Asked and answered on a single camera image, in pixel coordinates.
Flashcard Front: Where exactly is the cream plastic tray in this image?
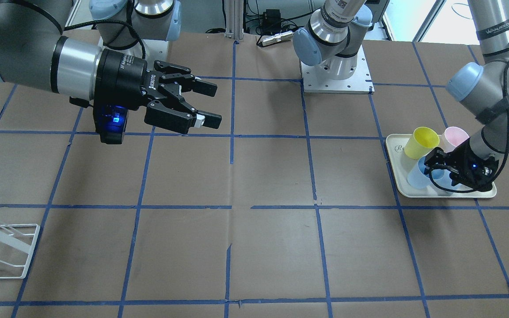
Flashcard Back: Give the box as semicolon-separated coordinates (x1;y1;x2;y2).
385;134;498;199

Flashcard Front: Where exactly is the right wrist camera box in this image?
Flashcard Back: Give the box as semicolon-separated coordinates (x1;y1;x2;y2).
92;103;129;145

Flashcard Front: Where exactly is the yellow plastic cup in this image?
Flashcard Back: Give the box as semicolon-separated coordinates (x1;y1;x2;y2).
404;127;440;160

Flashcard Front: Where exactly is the pink plastic cup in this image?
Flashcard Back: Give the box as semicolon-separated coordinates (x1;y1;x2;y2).
439;126;469;153

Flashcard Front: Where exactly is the light blue cup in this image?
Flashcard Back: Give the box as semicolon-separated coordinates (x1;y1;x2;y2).
418;157;444;189
407;162;432;190

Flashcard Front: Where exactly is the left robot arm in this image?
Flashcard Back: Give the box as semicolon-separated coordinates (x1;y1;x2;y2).
293;0;509;193

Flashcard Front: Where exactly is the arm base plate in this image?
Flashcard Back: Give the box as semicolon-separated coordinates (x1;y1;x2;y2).
300;46;375;94

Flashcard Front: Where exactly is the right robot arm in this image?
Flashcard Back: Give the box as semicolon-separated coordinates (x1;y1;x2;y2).
0;0;222;144

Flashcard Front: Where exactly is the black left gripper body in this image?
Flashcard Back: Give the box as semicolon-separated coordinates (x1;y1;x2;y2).
446;140;499;191

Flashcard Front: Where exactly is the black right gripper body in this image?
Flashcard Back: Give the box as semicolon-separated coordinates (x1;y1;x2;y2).
97;48;195;116

